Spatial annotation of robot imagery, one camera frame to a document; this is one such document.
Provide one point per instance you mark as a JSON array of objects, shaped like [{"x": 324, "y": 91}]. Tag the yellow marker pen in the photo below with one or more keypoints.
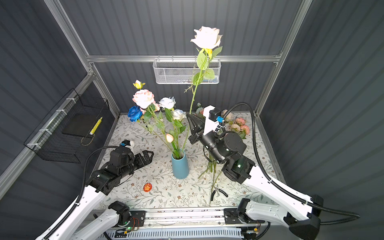
[{"x": 95, "y": 127}]

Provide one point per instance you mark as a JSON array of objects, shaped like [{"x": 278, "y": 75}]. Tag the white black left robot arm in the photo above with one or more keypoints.
[{"x": 122, "y": 165}]

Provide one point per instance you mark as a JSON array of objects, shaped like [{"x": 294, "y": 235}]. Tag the white wire mesh basket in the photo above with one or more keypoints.
[{"x": 182, "y": 73}]

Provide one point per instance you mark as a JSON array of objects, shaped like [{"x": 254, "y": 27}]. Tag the pink rose flower bunch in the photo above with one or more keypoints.
[{"x": 234, "y": 129}]

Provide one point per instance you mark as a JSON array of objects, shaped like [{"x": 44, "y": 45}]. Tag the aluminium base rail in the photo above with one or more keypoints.
[{"x": 187, "y": 224}]

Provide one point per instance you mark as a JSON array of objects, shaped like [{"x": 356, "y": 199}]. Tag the black pad in basket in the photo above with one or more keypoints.
[{"x": 80, "y": 126}]

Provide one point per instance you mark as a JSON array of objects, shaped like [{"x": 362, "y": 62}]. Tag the teal ceramic vase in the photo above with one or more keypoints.
[{"x": 180, "y": 166}]

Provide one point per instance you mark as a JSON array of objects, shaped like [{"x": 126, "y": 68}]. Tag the floral patterned table mat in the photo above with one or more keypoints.
[{"x": 169, "y": 192}]

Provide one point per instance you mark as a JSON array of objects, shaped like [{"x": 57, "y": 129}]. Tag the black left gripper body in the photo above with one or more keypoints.
[{"x": 137, "y": 162}]

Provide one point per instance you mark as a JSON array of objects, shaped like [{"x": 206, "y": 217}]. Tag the red round sticker badge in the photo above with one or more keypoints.
[{"x": 147, "y": 187}]

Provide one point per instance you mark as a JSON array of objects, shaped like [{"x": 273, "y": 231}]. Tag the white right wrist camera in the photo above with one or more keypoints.
[{"x": 213, "y": 120}]

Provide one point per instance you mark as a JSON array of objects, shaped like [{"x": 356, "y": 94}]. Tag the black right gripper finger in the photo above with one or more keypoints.
[
  {"x": 194, "y": 138},
  {"x": 196, "y": 123}
]

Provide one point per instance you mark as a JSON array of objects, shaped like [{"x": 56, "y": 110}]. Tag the white artificial rose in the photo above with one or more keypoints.
[{"x": 174, "y": 117}]

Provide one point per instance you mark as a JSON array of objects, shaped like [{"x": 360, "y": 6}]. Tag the pink tulip flower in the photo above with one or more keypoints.
[{"x": 170, "y": 139}]

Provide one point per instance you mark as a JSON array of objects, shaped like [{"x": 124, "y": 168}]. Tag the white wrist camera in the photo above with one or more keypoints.
[
  {"x": 213, "y": 120},
  {"x": 127, "y": 143}
]

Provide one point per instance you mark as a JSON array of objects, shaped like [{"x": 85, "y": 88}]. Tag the blue artificial rose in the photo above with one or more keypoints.
[{"x": 150, "y": 120}]

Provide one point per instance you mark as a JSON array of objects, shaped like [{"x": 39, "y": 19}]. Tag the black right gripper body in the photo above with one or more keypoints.
[{"x": 211, "y": 143}]

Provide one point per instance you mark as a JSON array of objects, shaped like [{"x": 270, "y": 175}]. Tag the black wire wall basket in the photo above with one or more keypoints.
[{"x": 48, "y": 142}]

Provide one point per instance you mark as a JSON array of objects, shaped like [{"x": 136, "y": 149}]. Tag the large pink peony flower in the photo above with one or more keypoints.
[{"x": 143, "y": 97}]

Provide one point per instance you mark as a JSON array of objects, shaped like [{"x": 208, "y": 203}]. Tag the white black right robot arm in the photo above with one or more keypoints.
[{"x": 299, "y": 218}]

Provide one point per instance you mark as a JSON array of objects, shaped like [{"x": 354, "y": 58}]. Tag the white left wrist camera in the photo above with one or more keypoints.
[{"x": 127, "y": 143}]

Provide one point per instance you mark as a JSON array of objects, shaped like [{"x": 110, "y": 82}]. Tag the black handled pliers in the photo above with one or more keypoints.
[{"x": 218, "y": 191}]

